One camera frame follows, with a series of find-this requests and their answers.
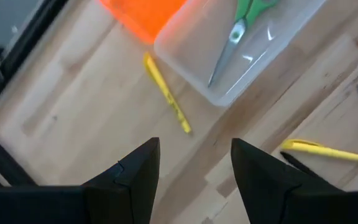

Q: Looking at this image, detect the yellow pen with clip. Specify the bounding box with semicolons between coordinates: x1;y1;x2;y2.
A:
142;52;193;136

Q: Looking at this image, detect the dark grey capped pen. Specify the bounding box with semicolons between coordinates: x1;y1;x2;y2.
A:
279;151;323;179

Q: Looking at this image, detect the clear plastic supply box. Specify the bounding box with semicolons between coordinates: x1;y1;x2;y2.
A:
154;0;328;108

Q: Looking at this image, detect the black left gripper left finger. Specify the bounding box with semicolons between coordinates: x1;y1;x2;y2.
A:
82;136;161;224

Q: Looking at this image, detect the black aluminium table frame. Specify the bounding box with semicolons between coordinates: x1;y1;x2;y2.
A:
0;0;70;187

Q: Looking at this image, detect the orange plastic box lid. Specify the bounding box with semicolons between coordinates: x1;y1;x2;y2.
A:
99;0;188;45

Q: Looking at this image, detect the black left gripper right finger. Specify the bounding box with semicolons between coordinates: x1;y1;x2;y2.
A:
230;138;344;224

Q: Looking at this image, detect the thick yellow highlighter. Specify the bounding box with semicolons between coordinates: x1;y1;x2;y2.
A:
280;138;358;166

